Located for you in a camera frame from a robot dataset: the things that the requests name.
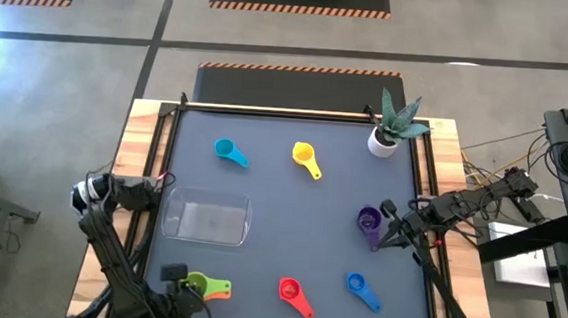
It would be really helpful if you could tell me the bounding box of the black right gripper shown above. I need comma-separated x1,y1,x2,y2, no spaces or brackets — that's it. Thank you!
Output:
376,204,431,253

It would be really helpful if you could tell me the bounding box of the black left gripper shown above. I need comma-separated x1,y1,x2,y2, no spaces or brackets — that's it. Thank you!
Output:
163,273,209,318

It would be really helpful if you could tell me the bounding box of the green measuring cup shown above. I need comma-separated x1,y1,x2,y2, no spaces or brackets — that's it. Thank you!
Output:
183,270,234,300

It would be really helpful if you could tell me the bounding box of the orange measuring cup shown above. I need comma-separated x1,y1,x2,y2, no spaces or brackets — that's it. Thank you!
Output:
202,289,233,305

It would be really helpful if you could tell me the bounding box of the purple measuring cup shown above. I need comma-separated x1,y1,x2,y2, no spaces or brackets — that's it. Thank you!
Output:
355,204,385,253

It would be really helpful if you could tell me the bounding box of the blue measuring cup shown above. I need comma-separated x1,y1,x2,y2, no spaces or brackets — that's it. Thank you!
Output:
344,271,385,314

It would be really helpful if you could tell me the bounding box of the red measuring cup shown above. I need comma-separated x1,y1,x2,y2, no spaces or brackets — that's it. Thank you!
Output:
276,276,318,318

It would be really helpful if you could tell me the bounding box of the yellow measuring cup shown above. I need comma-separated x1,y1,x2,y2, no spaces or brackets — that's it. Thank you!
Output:
290,141,325,182

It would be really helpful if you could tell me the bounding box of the teal measuring cup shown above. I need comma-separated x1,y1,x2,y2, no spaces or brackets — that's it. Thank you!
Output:
212,137,252,170

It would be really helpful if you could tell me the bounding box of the clear plastic container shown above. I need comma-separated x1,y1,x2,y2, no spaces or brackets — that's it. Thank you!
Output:
160,185,255,249

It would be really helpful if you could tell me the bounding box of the white plant pot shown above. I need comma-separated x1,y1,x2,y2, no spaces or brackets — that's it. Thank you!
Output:
365,125,400,160

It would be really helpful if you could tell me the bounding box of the grey table mat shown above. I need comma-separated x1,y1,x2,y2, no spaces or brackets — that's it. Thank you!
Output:
135,107,448,318

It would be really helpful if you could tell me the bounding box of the green snake plant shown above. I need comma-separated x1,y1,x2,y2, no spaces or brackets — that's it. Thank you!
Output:
370,86,435,148

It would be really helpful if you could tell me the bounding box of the white box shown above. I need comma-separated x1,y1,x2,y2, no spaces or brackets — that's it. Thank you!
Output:
484,220,556,289

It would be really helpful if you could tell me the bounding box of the black desk beam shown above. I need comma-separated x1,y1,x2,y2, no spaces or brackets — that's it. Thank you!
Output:
475,208,568,270

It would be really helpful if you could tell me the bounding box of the black power strip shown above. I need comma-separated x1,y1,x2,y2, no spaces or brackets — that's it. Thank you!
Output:
515,197,548,226

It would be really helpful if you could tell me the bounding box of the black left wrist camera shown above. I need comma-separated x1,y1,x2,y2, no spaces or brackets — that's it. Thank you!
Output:
158,262,190,285

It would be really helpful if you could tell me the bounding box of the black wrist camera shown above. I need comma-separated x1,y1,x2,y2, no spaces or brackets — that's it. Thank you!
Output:
158,262,190,285
378,198,399,220

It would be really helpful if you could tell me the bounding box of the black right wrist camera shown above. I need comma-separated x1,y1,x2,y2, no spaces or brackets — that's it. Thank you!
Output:
378,198,399,220

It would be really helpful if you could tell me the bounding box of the grey floor cable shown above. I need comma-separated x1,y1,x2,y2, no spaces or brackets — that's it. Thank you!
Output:
459,121,547,157

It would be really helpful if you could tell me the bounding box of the black aluminium table frame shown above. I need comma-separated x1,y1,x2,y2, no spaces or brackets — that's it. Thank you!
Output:
130,88,472,318

